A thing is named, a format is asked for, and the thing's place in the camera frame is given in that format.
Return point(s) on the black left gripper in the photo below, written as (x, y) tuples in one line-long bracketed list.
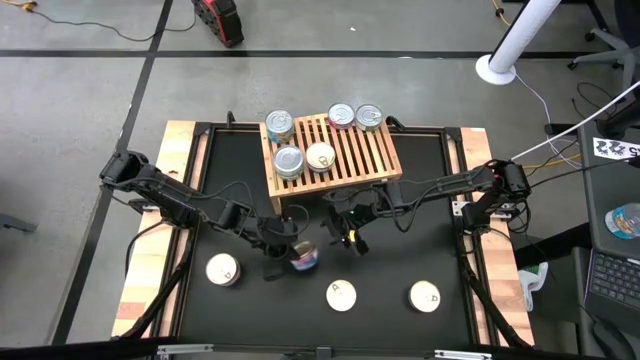
[(277, 235)]

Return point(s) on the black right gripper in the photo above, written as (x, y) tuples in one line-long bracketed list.
[(352, 212)]

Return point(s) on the gold salmon can blue label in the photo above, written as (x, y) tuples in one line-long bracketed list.
[(222, 269), (424, 296), (305, 256), (320, 156), (341, 295)]

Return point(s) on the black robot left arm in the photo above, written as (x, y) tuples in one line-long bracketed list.
[(165, 192)]

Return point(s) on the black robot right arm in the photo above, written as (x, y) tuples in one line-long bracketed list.
[(450, 186)]

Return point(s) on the wooden slatted shelf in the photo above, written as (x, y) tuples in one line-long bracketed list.
[(360, 155)]

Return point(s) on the light wooden side board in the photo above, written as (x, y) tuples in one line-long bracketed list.
[(505, 280), (142, 280)]

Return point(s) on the white green plastic bag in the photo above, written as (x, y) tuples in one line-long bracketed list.
[(532, 282)]

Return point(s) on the white pole round base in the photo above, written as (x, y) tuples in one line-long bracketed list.
[(500, 70)]

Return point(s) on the red black tool case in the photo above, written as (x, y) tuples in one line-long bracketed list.
[(220, 22)]

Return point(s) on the dark grey desk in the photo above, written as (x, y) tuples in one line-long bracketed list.
[(605, 190)]

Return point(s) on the black laptop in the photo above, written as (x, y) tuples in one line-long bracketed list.
[(615, 285)]

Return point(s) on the clear water bottle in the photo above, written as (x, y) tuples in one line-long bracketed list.
[(623, 220)]

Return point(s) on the white printed marker sheet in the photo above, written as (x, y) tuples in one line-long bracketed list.
[(617, 148)]

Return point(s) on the grey office chair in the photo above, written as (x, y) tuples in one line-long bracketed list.
[(617, 50)]

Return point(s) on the silver metal bracket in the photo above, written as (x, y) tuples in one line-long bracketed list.
[(462, 355), (185, 349)]

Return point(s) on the grey floor bracket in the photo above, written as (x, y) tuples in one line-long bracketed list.
[(17, 223)]

